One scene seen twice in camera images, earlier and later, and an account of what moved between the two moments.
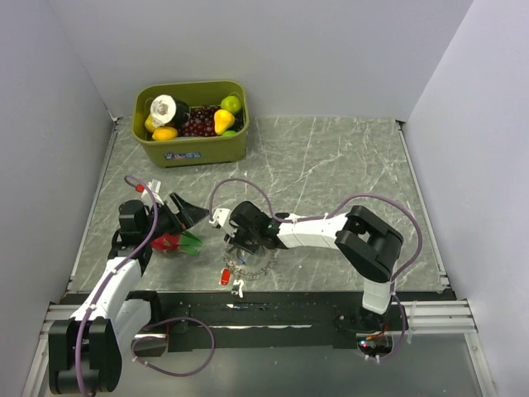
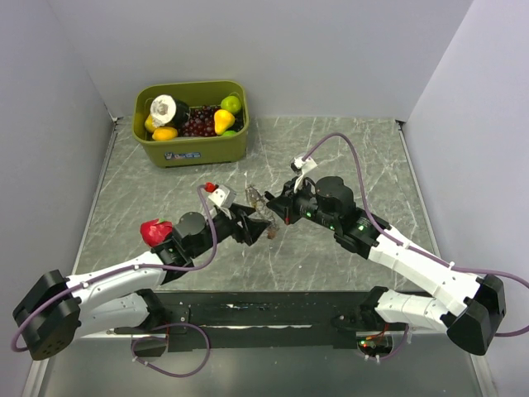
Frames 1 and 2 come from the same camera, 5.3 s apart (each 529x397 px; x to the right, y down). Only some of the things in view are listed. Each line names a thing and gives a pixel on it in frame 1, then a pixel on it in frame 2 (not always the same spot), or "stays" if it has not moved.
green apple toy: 231,103 stays
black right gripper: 235,241 → 285,207
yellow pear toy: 224,119 stays
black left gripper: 188,212 → 251,228
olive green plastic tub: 193,150 stays
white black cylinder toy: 165,110 stays
